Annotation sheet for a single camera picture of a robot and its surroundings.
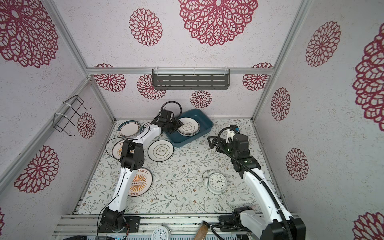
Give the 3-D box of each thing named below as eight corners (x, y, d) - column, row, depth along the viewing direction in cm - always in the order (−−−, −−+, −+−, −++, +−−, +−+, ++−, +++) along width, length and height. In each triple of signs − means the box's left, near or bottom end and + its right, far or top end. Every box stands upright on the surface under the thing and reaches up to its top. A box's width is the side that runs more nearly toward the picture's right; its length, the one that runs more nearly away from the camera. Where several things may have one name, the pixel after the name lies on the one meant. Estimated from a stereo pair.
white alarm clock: (203, 194, 85) (203, 191, 82) (202, 173, 94) (202, 169, 90) (226, 194, 85) (228, 191, 82) (223, 173, 94) (224, 169, 90)
